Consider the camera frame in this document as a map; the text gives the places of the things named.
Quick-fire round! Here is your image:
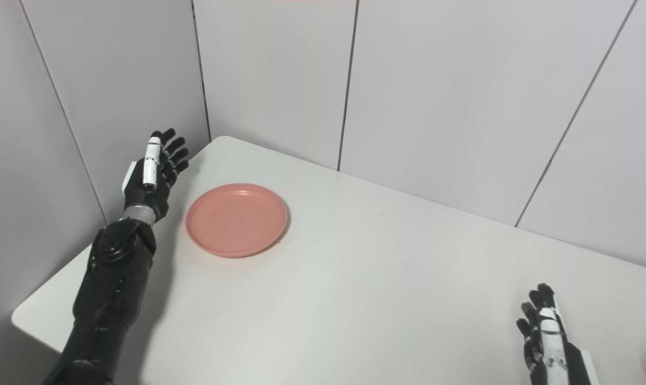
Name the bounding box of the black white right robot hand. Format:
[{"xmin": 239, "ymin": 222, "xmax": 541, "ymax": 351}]
[{"xmin": 516, "ymin": 283, "xmax": 601, "ymax": 385}]

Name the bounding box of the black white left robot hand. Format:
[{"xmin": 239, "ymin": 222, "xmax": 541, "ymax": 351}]
[{"xmin": 122, "ymin": 128, "xmax": 190, "ymax": 222}]

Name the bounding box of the pink round plate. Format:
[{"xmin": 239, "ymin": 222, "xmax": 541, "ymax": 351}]
[{"xmin": 186, "ymin": 183, "xmax": 289, "ymax": 259}]

